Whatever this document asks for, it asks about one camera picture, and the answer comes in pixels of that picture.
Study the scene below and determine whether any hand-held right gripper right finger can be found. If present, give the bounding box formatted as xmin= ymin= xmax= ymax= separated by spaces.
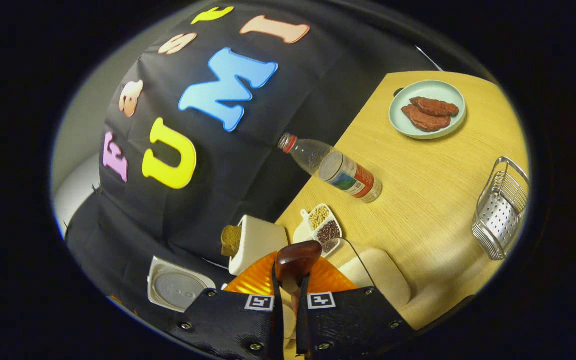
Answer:
xmin=295 ymin=255 xmax=415 ymax=360

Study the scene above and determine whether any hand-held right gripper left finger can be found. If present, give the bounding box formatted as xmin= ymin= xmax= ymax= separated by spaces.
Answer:
xmin=165 ymin=251 xmax=285 ymax=360

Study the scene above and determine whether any white rice cooker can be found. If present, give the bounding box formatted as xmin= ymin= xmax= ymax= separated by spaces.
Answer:
xmin=146 ymin=255 xmax=218 ymax=314

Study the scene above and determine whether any dark wooden spoon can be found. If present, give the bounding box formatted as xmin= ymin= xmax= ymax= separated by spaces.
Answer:
xmin=274 ymin=240 xmax=323 ymax=322

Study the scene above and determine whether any metal wire chopstick holder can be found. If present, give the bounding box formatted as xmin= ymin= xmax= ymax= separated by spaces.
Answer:
xmin=471 ymin=156 xmax=530 ymax=261

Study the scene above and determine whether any brown bread slice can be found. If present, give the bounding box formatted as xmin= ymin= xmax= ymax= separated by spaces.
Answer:
xmin=220 ymin=224 xmax=243 ymax=258

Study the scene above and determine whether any white toaster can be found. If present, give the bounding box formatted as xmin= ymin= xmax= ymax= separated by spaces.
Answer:
xmin=227 ymin=214 xmax=289 ymax=277

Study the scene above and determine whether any white divided grain dish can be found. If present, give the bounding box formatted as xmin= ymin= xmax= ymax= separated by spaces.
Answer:
xmin=292 ymin=203 xmax=343 ymax=259

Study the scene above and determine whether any clear plastic water bottle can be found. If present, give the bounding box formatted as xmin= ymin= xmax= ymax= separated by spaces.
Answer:
xmin=277 ymin=132 xmax=383 ymax=204

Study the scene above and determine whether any brown meat piece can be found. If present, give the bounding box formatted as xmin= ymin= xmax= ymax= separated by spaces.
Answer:
xmin=400 ymin=103 xmax=452 ymax=133
xmin=409 ymin=96 xmax=460 ymax=118

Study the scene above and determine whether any pale green plate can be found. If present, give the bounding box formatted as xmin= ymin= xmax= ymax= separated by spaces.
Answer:
xmin=388 ymin=79 xmax=468 ymax=141

